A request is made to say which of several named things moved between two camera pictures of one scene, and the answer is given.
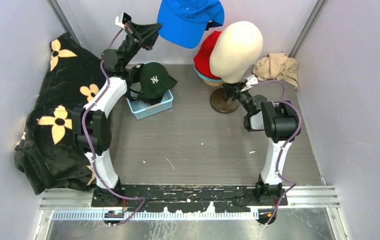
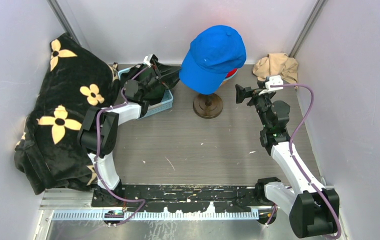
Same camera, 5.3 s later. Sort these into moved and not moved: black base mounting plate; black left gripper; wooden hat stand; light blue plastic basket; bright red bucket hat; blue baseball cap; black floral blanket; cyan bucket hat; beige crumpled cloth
Moved: bright red bucket hat; wooden hat stand; blue baseball cap; cyan bucket hat; black left gripper
Not moved: black floral blanket; beige crumpled cloth; black base mounting plate; light blue plastic basket
